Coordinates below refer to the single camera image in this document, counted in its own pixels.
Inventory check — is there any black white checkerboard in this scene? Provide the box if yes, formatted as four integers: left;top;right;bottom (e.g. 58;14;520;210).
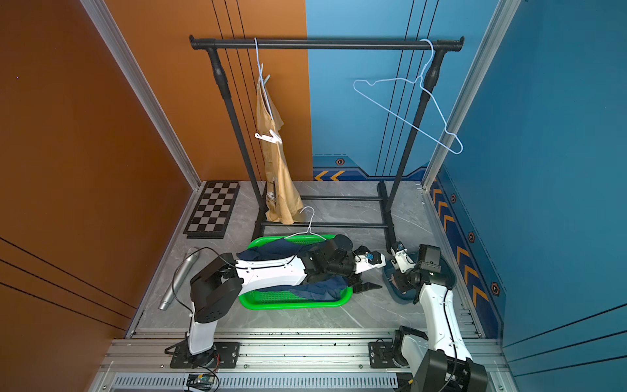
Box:
184;181;240;239

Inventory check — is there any navy blue t-shirt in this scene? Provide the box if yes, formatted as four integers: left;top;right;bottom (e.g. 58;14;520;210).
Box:
237;237;352;302

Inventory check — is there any black clothes rack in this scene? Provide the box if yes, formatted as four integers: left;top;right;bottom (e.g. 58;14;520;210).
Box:
189;36;465;250

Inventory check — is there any left green circuit board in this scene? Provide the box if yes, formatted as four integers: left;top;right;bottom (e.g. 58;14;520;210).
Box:
185;373;220;392

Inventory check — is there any green plastic basket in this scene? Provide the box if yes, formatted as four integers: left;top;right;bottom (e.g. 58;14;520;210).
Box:
237;234;354;310

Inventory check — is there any white wire hanger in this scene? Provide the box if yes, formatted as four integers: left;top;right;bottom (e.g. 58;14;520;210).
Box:
253;38;274;119
285;206;326;241

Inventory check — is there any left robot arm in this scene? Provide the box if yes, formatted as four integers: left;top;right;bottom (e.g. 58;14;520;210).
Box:
186;235;385;356

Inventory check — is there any silver metal cylinder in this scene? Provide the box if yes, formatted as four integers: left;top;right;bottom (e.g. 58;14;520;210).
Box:
158;248;201;311

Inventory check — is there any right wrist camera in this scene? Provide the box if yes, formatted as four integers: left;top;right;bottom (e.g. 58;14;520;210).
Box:
390;241;416;274

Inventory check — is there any teal plastic tub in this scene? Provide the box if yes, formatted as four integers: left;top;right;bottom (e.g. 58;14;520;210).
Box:
383;247;457;305

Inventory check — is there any yellow printed t-shirt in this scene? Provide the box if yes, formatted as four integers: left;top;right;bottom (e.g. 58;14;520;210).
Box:
256;82;305;225

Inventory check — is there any white clothespin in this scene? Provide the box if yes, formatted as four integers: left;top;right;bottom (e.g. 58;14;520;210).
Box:
255;129;282;145

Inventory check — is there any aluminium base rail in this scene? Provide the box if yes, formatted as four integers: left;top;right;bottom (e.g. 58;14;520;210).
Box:
87;327;520;392

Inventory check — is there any pale green clothespin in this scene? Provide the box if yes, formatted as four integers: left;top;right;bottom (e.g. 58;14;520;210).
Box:
259;74;270;86

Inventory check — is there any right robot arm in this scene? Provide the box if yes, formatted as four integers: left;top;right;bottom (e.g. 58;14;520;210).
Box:
391;242;488;391

